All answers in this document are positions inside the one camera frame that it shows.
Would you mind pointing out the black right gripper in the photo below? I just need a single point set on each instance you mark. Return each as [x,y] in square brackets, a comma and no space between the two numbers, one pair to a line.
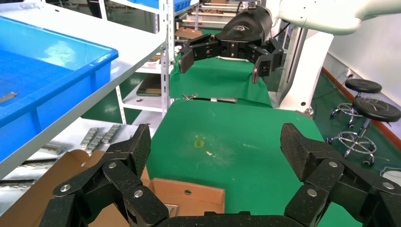
[244,31]

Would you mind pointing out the blue plastic tray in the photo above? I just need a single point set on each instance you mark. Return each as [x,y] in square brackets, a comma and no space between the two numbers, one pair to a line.
[62,91]

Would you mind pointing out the metal shield plate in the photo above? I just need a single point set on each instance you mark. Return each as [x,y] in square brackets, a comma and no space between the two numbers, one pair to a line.
[171,210]

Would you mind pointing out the toothed metal strip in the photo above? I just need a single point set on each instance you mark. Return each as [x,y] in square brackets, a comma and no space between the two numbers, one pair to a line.
[101,137]
[89,137]
[113,133]

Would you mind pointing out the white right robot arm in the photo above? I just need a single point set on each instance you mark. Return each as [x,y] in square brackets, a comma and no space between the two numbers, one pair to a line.
[329,15]

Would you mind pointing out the green table cloth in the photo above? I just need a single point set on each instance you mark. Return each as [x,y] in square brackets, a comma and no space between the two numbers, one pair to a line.
[235,141]
[219,81]

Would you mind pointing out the white robot torso column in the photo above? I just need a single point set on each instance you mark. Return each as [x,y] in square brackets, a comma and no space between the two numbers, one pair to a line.
[304,78]

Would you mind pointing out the black round swivel stool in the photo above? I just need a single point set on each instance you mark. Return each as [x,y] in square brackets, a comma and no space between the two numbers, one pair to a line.
[363,85]
[376,109]

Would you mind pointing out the perforated steel shelf post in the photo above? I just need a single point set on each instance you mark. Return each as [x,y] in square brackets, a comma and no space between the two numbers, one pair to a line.
[166,78]

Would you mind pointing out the white tape scrap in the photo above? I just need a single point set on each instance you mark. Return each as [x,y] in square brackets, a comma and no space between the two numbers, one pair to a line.
[209,153]

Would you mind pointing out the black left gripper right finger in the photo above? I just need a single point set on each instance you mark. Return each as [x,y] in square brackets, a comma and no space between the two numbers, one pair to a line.
[294,147]

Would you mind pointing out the silver spring clip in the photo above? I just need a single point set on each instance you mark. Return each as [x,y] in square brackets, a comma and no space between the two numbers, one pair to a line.
[189,97]

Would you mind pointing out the flat cardboard piece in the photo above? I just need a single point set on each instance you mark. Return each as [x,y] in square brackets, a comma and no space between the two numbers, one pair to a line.
[188,33]

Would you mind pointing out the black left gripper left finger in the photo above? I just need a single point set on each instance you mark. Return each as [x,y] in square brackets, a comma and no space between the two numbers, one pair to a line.
[141,147]

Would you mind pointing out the brown cardboard box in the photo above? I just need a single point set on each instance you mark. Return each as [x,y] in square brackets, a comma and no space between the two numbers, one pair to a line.
[188,200]

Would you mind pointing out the blue storage bin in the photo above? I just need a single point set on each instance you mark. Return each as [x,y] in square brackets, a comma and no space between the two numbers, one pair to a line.
[178,4]

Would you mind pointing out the small metal bracket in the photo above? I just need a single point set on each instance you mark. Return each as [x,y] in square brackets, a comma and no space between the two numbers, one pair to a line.
[7,97]

